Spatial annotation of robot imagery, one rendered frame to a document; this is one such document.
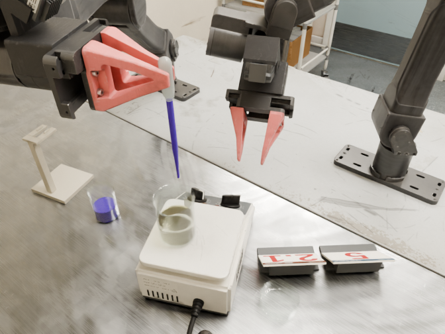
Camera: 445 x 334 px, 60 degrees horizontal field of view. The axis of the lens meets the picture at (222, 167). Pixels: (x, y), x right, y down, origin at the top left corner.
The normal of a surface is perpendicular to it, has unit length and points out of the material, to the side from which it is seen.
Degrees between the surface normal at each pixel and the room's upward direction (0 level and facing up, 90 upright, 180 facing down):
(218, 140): 0
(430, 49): 90
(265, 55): 41
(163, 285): 90
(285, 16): 90
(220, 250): 0
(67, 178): 0
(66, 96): 90
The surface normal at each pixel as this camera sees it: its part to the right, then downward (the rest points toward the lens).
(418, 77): -0.12, 0.62
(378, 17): -0.60, 0.52
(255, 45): -0.15, -0.18
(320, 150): 0.00, -0.77
